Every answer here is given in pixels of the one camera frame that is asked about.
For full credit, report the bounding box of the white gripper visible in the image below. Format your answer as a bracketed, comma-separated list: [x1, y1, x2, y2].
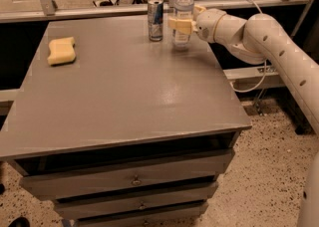
[168, 5, 226, 43]

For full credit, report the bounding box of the clear blue-label plastic bottle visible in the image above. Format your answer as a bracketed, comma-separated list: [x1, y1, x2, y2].
[172, 0, 194, 49]

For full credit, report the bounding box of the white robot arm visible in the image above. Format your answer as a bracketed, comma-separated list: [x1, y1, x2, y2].
[168, 6, 319, 134]

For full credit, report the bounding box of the silver blue redbull can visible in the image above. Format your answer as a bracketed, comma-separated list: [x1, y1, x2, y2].
[148, 0, 163, 41]

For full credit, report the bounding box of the grey drawer cabinet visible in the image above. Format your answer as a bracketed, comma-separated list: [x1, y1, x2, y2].
[0, 12, 253, 227]

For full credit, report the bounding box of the yellow sponge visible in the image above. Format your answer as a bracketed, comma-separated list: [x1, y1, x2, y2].
[47, 37, 76, 66]

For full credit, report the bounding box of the top grey drawer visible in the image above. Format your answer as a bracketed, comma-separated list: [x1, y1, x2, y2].
[20, 148, 234, 200]

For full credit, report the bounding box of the grey drawer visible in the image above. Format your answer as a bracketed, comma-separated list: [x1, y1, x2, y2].
[20, 148, 234, 200]
[55, 181, 217, 219]
[77, 201, 208, 227]

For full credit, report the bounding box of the middle grey drawer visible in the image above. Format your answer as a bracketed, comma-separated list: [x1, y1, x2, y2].
[55, 181, 217, 219]

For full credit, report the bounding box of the bottom grey drawer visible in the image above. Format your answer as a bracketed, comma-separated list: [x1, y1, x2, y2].
[77, 201, 208, 227]

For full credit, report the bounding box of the black object bottom left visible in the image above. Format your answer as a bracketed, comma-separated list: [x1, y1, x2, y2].
[8, 217, 30, 227]

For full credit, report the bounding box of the white cable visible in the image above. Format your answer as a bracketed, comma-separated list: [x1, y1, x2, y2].
[230, 0, 268, 94]

